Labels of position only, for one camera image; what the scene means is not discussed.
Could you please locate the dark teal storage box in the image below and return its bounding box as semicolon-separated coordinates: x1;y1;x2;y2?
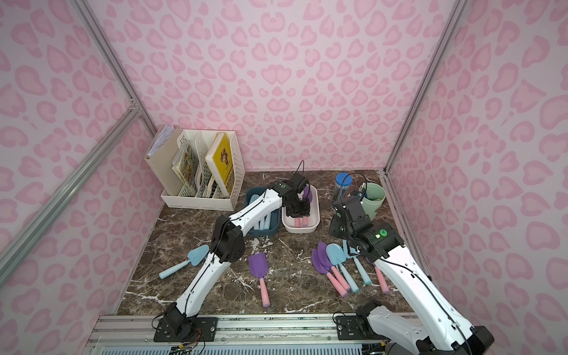
244;186;281;237

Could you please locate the white storage box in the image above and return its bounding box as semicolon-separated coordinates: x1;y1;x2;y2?
281;186;320;234

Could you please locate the teal heart shovel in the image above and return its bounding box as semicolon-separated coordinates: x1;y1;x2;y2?
263;213;272;230

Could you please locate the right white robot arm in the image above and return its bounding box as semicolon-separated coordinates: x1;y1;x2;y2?
329;196;495;354

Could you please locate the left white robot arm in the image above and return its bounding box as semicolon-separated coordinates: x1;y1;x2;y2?
162;172;310;342

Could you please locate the teal pointed shovel far right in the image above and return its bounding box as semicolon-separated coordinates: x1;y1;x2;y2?
343;240;372;285

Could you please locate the purple shovel far right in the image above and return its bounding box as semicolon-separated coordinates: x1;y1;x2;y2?
366;258;391;295

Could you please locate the green cup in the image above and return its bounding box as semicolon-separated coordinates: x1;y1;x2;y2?
359;182;386;220

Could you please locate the blue lid pen tube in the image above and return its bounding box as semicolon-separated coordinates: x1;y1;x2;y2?
331;172;353;208

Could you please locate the yellow book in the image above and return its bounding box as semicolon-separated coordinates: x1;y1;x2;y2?
205;133;235;198

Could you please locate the white file organizer rack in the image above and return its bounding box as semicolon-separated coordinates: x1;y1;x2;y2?
161;129;246;212

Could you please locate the illustrated picture book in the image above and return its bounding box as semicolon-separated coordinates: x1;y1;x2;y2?
172;141;199;197

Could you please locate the beige folder with papers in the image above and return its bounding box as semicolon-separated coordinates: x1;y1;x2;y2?
144;125;183;195

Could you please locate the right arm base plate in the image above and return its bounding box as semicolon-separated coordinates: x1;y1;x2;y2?
332;313;386;341

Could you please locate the aluminium front rail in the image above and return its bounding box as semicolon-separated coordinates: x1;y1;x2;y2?
87;313;390;348

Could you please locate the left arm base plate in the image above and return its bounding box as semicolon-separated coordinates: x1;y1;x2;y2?
153;317;219;343

